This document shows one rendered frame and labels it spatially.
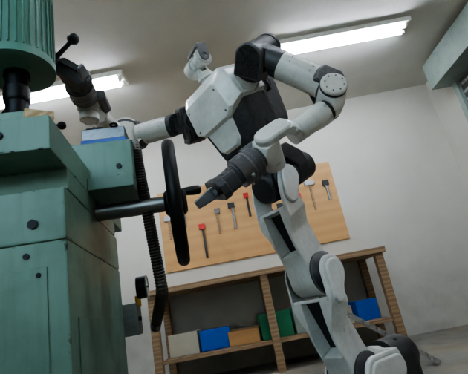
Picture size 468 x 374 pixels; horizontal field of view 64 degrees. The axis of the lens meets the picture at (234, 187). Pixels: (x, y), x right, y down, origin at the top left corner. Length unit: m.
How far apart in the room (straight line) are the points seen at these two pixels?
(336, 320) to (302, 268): 0.19
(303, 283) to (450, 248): 3.41
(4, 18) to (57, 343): 0.76
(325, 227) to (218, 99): 3.10
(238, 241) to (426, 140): 2.46
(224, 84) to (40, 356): 0.93
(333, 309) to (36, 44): 1.11
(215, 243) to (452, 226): 2.55
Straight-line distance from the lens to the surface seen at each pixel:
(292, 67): 1.19
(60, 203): 0.67
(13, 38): 1.06
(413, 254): 4.44
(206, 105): 1.31
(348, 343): 1.37
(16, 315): 0.66
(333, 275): 1.29
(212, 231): 4.15
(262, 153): 1.01
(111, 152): 0.88
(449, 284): 4.55
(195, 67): 1.40
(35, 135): 0.66
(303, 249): 1.29
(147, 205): 0.85
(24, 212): 0.69
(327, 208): 4.26
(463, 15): 4.12
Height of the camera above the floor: 0.56
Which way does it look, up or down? 18 degrees up
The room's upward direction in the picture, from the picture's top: 11 degrees counter-clockwise
